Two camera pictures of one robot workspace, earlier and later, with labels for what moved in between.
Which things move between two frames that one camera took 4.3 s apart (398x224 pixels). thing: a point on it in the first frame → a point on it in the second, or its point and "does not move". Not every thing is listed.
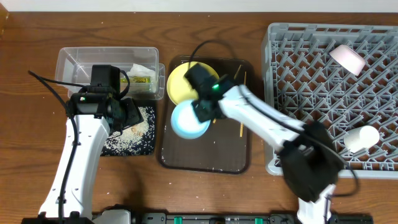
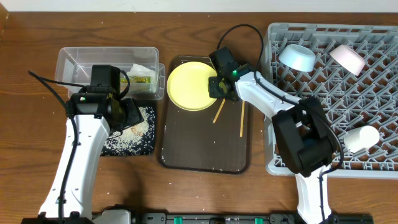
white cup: [361, 138] does not move
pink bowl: [348, 59] does not move
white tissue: [137, 70] does not move
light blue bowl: [185, 122] → [298, 57]
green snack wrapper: [138, 79] does not move
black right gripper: [203, 109] → [218, 88]
